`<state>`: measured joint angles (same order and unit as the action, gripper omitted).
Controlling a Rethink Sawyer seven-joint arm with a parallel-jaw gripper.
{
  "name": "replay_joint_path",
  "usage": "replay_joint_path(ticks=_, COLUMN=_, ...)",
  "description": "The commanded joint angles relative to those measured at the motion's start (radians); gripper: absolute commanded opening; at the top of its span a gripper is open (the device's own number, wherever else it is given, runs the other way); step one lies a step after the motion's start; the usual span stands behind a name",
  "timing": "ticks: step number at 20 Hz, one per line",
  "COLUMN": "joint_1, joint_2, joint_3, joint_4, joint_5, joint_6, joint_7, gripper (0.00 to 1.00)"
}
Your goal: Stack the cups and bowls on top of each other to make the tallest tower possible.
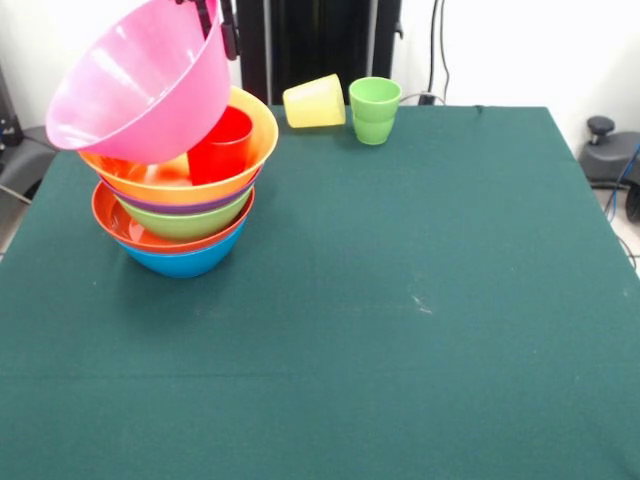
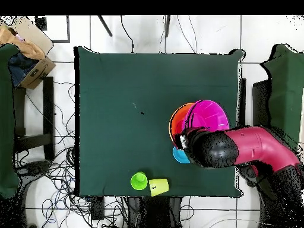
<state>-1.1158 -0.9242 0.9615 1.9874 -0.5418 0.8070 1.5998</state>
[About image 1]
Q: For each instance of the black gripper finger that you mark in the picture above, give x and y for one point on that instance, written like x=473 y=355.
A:
x=204 y=15
x=229 y=30

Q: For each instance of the pink plastic bowl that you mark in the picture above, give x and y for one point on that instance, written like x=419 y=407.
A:
x=145 y=95

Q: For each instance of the yellow plastic cup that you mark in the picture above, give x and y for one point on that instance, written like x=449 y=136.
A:
x=315 y=105

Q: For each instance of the red plastic cup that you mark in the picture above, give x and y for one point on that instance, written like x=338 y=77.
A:
x=220 y=150

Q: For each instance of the orange plastic bowl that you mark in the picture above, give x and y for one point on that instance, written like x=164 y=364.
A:
x=250 y=150

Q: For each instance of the purple plastic bowl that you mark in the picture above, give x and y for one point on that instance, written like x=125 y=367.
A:
x=180 y=207

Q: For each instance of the green plastic bowl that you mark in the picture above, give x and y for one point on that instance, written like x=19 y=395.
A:
x=185 y=225

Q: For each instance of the red-orange plastic bowl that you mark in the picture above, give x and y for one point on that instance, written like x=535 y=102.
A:
x=107 y=220

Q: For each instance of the large blue plastic bowl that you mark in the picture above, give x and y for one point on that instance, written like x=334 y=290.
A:
x=185 y=265

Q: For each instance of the green plastic cup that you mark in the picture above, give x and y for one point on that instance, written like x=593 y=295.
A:
x=374 y=115

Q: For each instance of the grey chair base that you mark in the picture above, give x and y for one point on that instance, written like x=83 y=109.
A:
x=25 y=165

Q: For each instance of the dark green tablecloth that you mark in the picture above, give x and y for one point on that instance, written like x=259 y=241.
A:
x=200 y=400

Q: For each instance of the black chair base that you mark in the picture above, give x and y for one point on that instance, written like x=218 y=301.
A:
x=610 y=155

